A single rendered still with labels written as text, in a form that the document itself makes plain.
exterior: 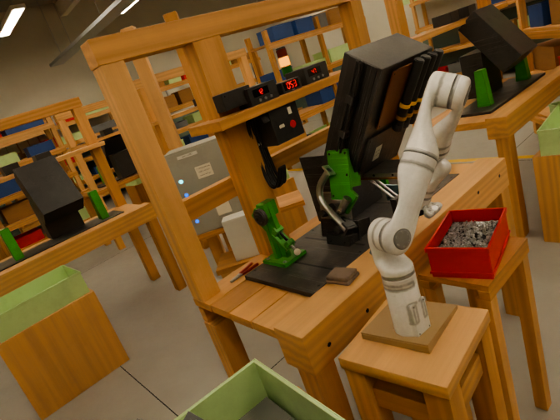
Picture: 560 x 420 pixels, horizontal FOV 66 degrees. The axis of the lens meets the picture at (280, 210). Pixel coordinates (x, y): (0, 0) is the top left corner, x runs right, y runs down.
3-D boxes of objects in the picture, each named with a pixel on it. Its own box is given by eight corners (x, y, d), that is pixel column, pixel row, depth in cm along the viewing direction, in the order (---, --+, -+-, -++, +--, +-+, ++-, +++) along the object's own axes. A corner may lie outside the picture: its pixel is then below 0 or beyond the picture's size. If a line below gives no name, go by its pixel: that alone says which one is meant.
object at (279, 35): (391, 122, 837) (361, -2, 768) (307, 169, 698) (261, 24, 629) (368, 125, 878) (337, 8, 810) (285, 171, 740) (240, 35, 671)
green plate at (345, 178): (364, 196, 182) (359, 146, 179) (352, 200, 177) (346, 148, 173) (344, 196, 190) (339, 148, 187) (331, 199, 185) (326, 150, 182)
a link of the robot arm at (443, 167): (441, 197, 149) (421, 182, 154) (458, 162, 138) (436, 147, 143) (428, 204, 145) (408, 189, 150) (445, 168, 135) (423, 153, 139)
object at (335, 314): (510, 184, 219) (505, 157, 214) (316, 377, 134) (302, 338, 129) (482, 185, 229) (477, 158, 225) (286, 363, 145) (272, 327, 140)
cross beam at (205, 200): (367, 124, 253) (363, 109, 251) (184, 224, 180) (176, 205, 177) (361, 125, 257) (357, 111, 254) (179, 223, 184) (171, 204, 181)
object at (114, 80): (401, 166, 261) (360, -3, 232) (203, 302, 177) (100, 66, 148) (388, 167, 268) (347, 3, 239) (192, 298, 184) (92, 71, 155)
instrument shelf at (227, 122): (362, 72, 216) (359, 64, 215) (222, 131, 166) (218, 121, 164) (326, 82, 236) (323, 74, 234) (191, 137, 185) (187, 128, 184)
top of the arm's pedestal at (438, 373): (491, 320, 124) (488, 308, 123) (450, 401, 103) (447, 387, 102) (391, 305, 146) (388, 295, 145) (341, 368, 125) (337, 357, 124)
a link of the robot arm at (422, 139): (431, 62, 114) (398, 152, 113) (468, 69, 111) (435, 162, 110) (432, 78, 123) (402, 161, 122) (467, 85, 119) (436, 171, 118)
